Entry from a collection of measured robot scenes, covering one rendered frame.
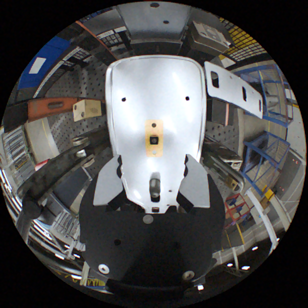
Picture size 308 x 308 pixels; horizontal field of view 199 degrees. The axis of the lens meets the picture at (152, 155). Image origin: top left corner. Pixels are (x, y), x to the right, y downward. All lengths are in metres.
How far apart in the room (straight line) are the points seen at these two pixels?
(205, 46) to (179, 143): 0.26
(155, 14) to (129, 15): 0.04
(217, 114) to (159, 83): 0.16
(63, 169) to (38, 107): 0.11
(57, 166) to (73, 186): 0.61
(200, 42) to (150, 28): 0.11
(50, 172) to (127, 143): 0.17
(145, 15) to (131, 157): 0.32
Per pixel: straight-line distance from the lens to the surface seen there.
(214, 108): 0.25
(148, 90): 0.19
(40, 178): 0.17
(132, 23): 0.25
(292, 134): 7.86
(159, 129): 0.18
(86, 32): 0.31
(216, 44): 0.26
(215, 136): 0.62
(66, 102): 0.20
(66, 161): 0.18
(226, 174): 0.22
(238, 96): 0.30
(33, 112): 0.16
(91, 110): 0.18
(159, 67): 0.21
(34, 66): 0.50
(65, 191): 0.74
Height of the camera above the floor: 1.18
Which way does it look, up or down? 64 degrees down
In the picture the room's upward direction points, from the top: 175 degrees counter-clockwise
